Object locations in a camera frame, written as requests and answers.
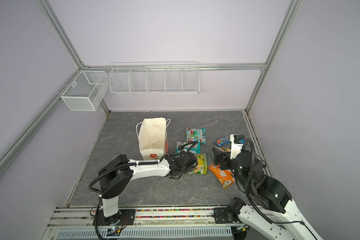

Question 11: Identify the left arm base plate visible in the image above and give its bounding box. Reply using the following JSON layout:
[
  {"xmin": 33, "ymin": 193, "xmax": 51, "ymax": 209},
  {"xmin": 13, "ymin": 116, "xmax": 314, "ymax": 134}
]
[{"xmin": 93, "ymin": 209, "xmax": 136, "ymax": 227}]

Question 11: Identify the teal Fox's candy bag front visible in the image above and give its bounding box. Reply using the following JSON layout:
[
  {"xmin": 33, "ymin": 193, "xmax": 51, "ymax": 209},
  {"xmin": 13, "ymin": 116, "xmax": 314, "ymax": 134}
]
[{"xmin": 185, "ymin": 128, "xmax": 207, "ymax": 144}]

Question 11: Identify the blue M&M's packet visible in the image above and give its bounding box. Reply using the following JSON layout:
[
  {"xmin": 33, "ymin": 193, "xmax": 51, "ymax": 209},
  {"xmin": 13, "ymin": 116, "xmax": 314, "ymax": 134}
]
[{"xmin": 215, "ymin": 136, "xmax": 231, "ymax": 147}]

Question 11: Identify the green Fox's candy bag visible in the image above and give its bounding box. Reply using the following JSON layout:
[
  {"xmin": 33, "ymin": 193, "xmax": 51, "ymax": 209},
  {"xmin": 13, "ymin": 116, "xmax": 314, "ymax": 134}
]
[{"xmin": 189, "ymin": 154, "xmax": 208, "ymax": 175}]

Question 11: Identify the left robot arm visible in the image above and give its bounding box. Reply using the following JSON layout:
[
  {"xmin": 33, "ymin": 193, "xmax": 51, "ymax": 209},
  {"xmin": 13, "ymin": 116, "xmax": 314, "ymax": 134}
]
[{"xmin": 88, "ymin": 141, "xmax": 199, "ymax": 226}]

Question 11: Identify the white floral paper bag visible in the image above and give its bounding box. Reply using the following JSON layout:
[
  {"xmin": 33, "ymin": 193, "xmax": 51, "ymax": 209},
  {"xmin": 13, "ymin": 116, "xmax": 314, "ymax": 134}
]
[{"xmin": 136, "ymin": 118, "xmax": 171, "ymax": 161}]

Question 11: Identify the teal Fox's candy bag back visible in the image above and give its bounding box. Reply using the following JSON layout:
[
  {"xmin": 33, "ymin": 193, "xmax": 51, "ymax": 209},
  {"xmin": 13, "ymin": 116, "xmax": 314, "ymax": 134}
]
[{"xmin": 176, "ymin": 141, "xmax": 201, "ymax": 154}]

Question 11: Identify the teal fox's candy bag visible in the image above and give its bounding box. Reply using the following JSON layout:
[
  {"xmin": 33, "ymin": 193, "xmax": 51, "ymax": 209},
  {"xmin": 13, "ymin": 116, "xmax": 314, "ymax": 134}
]
[
  {"xmin": 176, "ymin": 141, "xmax": 201, "ymax": 154},
  {"xmin": 185, "ymin": 128, "xmax": 207, "ymax": 144}
]

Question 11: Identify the small white mesh basket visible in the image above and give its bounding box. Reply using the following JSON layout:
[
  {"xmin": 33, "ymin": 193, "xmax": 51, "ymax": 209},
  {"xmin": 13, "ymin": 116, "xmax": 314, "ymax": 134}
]
[{"xmin": 61, "ymin": 71, "xmax": 110, "ymax": 112}]

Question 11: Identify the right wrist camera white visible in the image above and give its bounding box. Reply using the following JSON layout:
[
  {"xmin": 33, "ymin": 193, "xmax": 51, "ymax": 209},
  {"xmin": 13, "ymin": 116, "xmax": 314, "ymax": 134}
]
[{"xmin": 230, "ymin": 134, "xmax": 246, "ymax": 160}]

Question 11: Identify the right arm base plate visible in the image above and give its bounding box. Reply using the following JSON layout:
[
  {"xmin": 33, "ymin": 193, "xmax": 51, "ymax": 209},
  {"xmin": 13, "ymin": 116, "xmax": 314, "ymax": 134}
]
[{"xmin": 213, "ymin": 208, "xmax": 240, "ymax": 224}]

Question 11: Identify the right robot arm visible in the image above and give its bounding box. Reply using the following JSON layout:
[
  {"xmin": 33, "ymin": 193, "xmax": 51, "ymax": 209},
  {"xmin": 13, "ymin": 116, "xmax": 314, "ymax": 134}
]
[{"xmin": 212, "ymin": 139, "xmax": 321, "ymax": 240}]

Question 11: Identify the green Fox's spring tea bag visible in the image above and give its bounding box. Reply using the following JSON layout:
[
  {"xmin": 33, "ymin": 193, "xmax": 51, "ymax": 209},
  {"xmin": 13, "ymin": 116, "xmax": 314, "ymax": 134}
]
[{"xmin": 212, "ymin": 146, "xmax": 231, "ymax": 155}]

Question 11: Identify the long white wire basket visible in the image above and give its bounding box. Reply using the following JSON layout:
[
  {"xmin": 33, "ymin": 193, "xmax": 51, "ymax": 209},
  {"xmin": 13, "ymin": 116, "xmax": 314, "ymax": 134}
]
[{"xmin": 109, "ymin": 62, "xmax": 200, "ymax": 94}]

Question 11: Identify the orange Fox's fruits bag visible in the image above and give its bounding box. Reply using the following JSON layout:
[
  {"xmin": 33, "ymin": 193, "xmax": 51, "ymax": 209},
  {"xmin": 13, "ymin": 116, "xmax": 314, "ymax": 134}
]
[{"xmin": 209, "ymin": 165, "xmax": 236, "ymax": 189}]

